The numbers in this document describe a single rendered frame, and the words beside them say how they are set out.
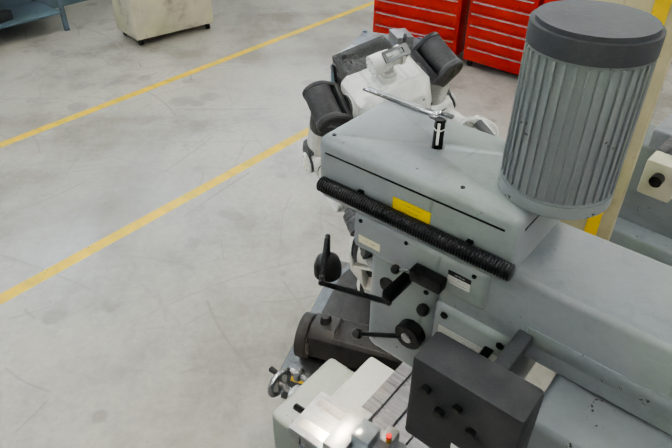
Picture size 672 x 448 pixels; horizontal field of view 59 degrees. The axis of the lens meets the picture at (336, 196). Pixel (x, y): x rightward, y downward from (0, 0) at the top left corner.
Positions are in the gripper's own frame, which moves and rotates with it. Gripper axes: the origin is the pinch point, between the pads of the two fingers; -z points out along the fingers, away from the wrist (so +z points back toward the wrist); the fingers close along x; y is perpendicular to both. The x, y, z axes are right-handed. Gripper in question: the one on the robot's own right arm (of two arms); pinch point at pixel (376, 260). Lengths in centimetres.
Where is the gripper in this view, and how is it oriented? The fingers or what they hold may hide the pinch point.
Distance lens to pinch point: 189.0
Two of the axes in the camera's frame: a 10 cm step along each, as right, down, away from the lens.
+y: 9.2, -2.9, 2.4
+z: -3.7, -8.5, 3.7
